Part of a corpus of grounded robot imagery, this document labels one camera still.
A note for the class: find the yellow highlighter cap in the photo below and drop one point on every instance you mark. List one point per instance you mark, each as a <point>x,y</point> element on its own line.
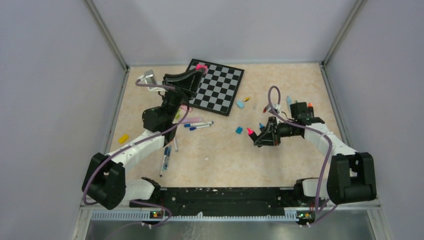
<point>123,138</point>

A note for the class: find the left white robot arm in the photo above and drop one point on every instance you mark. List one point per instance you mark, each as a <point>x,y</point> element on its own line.
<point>105,179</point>

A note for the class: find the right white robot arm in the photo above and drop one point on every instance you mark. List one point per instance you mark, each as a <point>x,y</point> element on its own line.
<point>351,174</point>

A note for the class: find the grey white pen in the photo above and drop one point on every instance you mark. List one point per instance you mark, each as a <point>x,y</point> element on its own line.
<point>175,142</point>

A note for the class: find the light blue highlighter cap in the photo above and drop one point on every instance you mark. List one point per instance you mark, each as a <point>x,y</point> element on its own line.
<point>240,104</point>

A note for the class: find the light blue highlighter body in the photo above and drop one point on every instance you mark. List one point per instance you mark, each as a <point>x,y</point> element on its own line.
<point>289,101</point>

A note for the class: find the black grey chessboard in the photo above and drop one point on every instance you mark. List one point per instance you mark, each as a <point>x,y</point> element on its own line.
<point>218,88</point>

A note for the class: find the pale purple highlighter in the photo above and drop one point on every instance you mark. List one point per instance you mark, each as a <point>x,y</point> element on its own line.
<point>194,119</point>

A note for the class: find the pink cap of highlighter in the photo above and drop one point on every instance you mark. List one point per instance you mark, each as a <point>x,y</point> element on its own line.
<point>201,67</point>

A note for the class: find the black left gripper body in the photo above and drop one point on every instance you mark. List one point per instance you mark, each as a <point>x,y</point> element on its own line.
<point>173,99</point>

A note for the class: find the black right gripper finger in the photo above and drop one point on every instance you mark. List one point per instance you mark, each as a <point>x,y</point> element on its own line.
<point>272,124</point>
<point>265,139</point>

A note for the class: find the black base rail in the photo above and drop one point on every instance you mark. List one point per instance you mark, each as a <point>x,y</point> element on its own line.
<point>273,196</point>

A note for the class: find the blue cap of highlighter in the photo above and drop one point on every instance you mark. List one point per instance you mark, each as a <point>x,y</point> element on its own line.
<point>239,130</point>

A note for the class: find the black highlighter pink cap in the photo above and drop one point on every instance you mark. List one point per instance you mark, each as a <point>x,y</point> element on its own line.
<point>252,134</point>

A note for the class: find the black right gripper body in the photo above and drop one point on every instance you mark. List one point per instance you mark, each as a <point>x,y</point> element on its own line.
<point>286,129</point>

